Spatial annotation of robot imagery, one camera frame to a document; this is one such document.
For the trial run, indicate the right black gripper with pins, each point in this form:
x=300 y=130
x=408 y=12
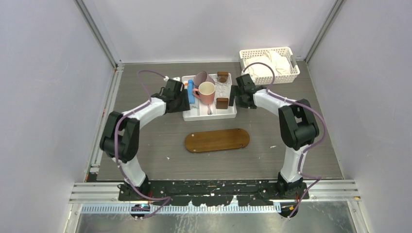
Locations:
x=235 y=91

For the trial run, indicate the clear glass holder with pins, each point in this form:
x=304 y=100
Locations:
x=222 y=89

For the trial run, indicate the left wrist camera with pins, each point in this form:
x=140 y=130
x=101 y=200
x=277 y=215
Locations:
x=166 y=78

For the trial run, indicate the white towels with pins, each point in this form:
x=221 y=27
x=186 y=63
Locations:
x=279 y=64

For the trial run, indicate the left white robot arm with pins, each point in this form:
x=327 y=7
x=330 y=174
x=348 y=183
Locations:
x=121 y=132

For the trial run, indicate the purple mug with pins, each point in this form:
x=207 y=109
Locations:
x=202 y=77

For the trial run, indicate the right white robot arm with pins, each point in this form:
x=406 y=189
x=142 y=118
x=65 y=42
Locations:
x=298 y=127

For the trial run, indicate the white basket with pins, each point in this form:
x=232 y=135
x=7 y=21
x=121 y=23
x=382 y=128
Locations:
x=283 y=51

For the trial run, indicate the pink mug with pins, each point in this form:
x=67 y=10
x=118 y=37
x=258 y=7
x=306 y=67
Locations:
x=205 y=92

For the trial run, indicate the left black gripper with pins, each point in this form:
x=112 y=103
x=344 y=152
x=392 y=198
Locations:
x=185 y=106

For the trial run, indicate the oval wooden tray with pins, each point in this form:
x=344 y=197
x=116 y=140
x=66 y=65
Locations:
x=210 y=141

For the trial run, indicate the white plastic tray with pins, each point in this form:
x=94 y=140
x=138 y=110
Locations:
x=198 y=111

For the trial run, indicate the blue toothpaste tube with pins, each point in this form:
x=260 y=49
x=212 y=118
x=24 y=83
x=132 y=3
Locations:
x=190 y=88

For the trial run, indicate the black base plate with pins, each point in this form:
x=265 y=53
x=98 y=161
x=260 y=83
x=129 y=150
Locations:
x=219 y=192

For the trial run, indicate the brown wooden block back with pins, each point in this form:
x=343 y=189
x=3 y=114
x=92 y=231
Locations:
x=222 y=76

